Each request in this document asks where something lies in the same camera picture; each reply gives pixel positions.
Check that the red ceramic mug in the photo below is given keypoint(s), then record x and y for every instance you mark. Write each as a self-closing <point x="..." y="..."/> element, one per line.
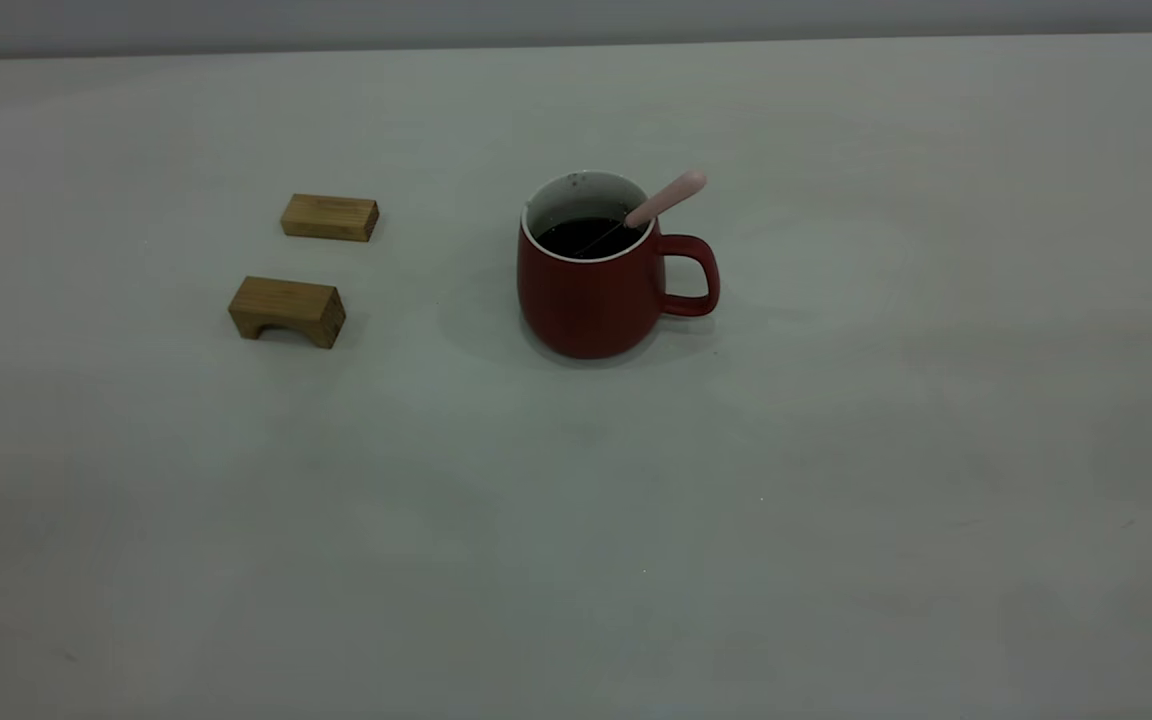
<point x="586" y="305"/>

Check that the dark coffee liquid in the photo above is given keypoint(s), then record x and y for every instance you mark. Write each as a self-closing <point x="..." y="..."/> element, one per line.
<point x="571" y="240"/>

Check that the plain rectangular wooden block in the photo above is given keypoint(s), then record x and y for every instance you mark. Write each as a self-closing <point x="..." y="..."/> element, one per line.
<point x="331" y="217"/>

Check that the arched wooden block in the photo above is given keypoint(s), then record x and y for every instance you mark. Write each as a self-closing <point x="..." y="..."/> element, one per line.
<point x="286" y="305"/>

